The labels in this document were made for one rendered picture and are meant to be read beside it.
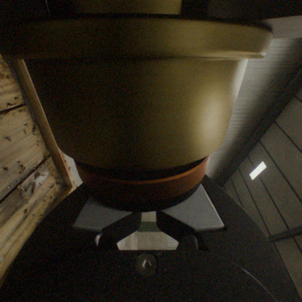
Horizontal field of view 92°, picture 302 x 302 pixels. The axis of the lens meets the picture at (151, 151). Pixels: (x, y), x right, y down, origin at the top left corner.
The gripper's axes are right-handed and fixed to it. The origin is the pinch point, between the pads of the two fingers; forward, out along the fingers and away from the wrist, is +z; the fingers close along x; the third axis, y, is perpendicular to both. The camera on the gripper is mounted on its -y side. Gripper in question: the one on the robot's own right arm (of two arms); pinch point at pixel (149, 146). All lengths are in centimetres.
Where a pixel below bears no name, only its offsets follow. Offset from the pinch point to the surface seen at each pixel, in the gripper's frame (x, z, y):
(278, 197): 653, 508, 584
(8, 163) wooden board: -19.7, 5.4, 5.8
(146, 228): -33, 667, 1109
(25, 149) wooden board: -19.7, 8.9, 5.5
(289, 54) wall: 551, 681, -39
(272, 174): 652, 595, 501
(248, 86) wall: 452, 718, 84
